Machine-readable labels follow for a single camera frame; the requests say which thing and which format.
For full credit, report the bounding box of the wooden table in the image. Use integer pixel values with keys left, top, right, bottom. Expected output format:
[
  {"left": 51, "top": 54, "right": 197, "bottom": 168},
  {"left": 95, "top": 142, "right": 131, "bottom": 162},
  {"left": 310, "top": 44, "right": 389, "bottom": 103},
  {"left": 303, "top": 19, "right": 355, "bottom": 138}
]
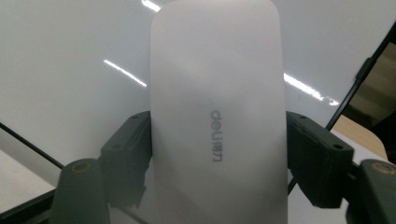
[{"left": 330, "top": 114, "right": 388, "bottom": 161}]

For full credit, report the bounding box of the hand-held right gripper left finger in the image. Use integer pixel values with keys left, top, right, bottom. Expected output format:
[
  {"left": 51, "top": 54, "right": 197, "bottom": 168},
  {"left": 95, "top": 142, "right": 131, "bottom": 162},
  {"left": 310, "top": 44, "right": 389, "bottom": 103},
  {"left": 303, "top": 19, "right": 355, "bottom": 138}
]
[{"left": 100, "top": 110, "right": 153, "bottom": 209}]

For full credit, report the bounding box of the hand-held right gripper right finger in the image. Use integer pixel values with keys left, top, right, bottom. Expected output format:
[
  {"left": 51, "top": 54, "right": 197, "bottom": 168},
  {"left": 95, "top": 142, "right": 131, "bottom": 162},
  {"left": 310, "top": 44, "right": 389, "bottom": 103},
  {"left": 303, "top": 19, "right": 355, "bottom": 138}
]
[{"left": 286, "top": 111, "right": 355, "bottom": 208}]

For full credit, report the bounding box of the white table cover sheet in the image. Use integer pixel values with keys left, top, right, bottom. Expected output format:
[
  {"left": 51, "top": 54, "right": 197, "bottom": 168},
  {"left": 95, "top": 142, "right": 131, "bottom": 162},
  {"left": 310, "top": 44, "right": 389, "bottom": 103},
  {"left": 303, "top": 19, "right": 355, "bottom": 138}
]
[{"left": 0, "top": 129, "right": 389, "bottom": 224}]

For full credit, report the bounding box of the white whiteboard eraser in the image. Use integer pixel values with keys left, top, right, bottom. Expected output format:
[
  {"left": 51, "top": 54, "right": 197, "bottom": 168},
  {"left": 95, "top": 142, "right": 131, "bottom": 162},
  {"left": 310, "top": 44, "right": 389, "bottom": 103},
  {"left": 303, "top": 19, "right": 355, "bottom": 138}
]
[{"left": 148, "top": 0, "right": 290, "bottom": 224}]

